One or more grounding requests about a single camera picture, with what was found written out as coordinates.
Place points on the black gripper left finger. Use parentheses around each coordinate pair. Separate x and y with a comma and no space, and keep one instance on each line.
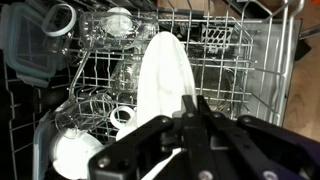
(133,146)

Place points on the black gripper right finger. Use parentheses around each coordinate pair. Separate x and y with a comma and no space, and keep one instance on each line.
(266,146)

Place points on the white dinner plate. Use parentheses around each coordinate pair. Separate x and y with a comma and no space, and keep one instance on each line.
(163,76)

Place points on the white mug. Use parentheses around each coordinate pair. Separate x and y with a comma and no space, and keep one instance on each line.
(126,134)

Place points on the white bowl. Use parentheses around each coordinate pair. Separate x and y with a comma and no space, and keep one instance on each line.
(75,155)

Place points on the clear glass tumbler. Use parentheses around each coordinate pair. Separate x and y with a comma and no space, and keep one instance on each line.
(83,113)

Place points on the clear container blue rim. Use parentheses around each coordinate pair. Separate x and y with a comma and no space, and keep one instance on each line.
(38,146)

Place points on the grey cutlery basket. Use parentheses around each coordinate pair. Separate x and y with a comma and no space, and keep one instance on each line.
(216,36)

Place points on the clear glass jar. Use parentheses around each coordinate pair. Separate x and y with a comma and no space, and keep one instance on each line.
(96,30)

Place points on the round white cup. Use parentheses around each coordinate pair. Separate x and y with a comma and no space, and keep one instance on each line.
(118,21)

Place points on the glass jar white rim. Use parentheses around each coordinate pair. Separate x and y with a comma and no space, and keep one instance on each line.
(58,20)

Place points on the glass container teal lid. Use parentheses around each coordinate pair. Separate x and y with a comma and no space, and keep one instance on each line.
(26,43)

